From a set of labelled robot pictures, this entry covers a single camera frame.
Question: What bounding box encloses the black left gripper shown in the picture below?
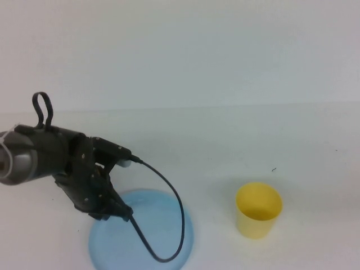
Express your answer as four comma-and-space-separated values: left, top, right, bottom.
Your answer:
13, 124, 133, 223

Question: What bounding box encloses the light blue round plate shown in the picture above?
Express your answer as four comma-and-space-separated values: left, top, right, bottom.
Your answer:
88, 188, 195, 270

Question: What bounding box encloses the yellow plastic cup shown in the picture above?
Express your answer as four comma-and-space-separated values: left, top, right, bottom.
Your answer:
235, 182, 284, 240

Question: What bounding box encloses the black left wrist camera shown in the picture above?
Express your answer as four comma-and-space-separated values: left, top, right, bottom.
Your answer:
92, 136, 133, 169

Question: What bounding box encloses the black camera cable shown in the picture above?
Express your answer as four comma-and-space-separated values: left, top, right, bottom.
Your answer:
128, 155, 186, 263

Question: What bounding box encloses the black looped cable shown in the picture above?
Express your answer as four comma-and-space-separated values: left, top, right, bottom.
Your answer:
31, 91, 55, 128

